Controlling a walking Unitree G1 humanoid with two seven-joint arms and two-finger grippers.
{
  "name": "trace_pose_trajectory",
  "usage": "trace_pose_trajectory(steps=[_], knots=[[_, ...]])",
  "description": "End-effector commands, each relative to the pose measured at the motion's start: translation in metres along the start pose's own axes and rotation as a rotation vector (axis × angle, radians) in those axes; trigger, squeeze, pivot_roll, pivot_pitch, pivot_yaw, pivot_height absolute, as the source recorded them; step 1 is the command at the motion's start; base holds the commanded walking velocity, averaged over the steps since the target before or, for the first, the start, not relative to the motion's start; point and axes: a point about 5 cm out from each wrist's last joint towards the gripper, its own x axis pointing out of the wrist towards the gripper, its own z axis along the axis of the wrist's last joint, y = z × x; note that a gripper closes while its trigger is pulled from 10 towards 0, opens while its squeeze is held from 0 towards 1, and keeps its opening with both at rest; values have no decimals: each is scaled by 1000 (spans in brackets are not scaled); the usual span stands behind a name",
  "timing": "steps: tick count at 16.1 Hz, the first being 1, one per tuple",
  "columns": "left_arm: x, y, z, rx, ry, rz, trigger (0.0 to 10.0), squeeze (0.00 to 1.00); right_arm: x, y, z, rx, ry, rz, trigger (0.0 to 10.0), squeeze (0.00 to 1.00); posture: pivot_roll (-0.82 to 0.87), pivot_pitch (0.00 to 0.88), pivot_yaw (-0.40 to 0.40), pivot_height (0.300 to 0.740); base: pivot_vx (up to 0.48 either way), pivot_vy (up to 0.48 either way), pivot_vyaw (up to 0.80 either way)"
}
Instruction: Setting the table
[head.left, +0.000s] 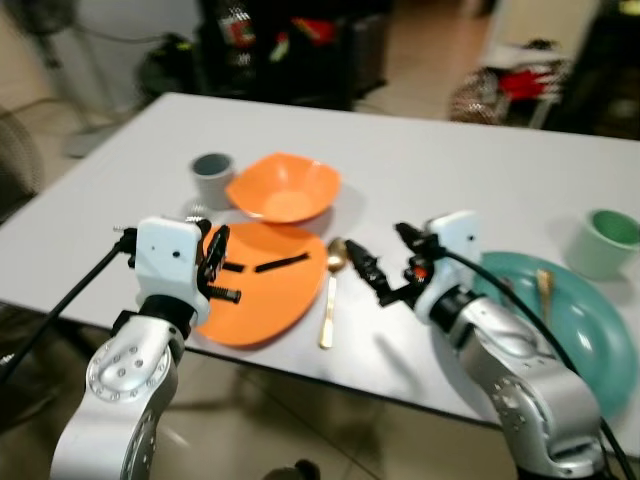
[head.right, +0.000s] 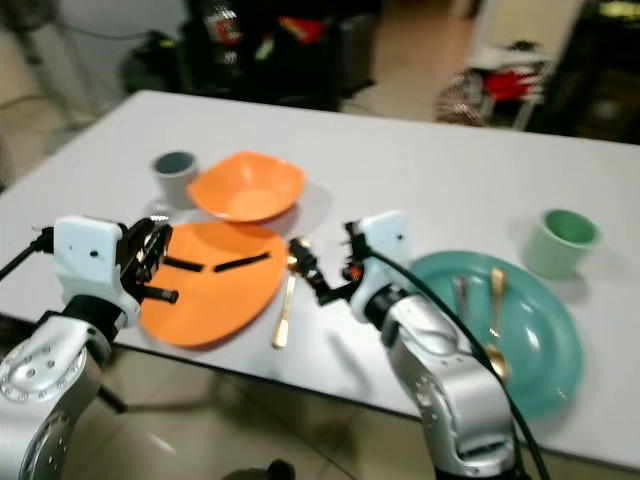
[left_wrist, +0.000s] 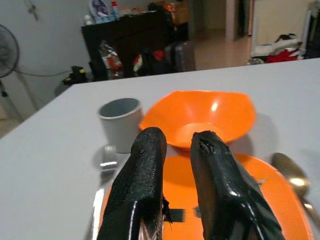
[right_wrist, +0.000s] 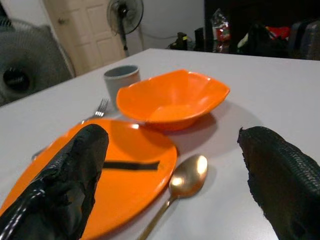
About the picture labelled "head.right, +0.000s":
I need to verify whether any grey cup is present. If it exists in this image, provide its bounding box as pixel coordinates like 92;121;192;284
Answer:
151;149;200;210

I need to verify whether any black shelf with items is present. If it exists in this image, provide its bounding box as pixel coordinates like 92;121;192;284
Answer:
122;0;381;113

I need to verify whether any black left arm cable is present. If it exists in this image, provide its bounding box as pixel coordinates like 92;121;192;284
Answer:
0;228;57;283

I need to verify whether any black robot foot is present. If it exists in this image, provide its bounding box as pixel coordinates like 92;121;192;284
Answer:
228;457;298;480

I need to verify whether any woven basket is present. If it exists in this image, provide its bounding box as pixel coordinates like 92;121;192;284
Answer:
433;72;491;127

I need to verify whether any orange bowl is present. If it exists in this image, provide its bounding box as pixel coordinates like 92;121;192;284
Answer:
187;149;308;225

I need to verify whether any black cabinet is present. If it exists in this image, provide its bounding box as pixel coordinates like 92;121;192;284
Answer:
528;0;640;143

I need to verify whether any orange plate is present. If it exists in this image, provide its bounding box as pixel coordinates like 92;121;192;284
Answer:
137;219;287;349

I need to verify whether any gold spoon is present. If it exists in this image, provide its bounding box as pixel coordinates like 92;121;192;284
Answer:
271;237;307;350
481;267;513;383

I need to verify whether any teal plate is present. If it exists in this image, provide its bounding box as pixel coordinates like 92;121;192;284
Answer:
403;249;584;422

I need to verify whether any red and white box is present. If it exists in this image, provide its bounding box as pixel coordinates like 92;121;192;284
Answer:
465;40;559;105

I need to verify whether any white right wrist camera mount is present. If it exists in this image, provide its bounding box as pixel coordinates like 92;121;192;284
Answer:
358;209;413;293

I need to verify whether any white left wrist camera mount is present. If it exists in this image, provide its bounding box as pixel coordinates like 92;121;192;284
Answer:
52;214;128;299

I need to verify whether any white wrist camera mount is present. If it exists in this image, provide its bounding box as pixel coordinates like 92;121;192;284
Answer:
52;214;128;299
358;209;413;293

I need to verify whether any green cup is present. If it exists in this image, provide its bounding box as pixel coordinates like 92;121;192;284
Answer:
523;207;604;282

